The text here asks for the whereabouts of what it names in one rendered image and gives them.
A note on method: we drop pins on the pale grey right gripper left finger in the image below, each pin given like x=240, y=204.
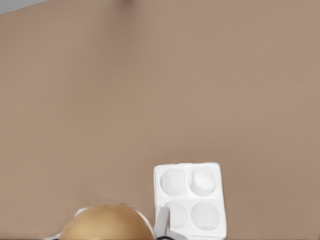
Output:
x=78, y=212

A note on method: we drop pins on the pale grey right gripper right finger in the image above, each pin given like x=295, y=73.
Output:
x=162, y=221

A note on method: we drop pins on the brown egg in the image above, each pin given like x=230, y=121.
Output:
x=107, y=223

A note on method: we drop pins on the white four-well egg box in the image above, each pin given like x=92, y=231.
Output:
x=200, y=200

